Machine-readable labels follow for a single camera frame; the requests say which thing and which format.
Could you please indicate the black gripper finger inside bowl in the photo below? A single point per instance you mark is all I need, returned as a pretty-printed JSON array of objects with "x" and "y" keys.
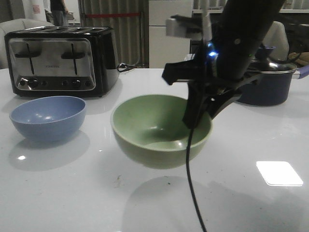
[{"x": 196, "y": 105}]

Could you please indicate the black gripper finger outside bowl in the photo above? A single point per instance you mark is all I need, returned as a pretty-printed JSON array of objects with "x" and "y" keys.
[{"x": 220, "y": 102}]

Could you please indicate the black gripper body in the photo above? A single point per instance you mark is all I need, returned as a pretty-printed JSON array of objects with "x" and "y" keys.
[{"x": 216, "y": 68}]

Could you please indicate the green bowl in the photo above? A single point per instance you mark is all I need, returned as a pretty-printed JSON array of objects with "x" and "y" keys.
[{"x": 150, "y": 130}]

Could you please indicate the blue bowl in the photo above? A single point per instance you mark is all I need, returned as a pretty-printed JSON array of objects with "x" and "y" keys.
[{"x": 49, "y": 119}]

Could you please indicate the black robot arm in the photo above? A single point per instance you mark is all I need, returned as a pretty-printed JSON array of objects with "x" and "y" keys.
[{"x": 241, "y": 20}]

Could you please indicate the white refrigerator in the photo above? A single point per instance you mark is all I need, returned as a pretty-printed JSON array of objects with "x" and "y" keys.
[{"x": 162, "y": 48}]

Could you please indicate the dark blue saucepan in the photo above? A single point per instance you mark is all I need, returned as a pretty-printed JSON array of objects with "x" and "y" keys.
[{"x": 271, "y": 88}]

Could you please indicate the glass pot lid blue knob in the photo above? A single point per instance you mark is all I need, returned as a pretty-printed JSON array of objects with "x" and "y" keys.
[{"x": 263, "y": 62}]

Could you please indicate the beige upholstered chair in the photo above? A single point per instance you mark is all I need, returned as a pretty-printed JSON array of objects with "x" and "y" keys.
[{"x": 276, "y": 37}]

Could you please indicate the black and chrome toaster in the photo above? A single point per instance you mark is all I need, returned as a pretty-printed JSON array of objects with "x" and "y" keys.
[{"x": 53, "y": 60}]

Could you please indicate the person in background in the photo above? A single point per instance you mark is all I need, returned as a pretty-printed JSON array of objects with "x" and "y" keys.
[{"x": 59, "y": 11}]

